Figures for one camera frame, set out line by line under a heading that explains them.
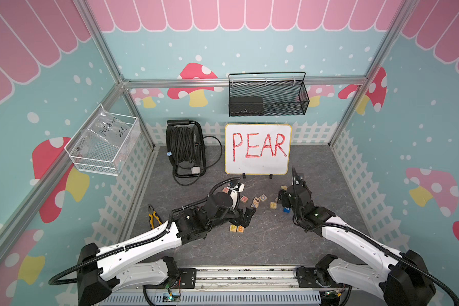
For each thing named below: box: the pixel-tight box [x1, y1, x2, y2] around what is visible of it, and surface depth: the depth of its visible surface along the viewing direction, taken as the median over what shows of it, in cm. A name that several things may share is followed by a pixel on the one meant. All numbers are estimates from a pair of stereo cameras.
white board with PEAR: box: [224, 123, 292, 179], surface depth 102 cm
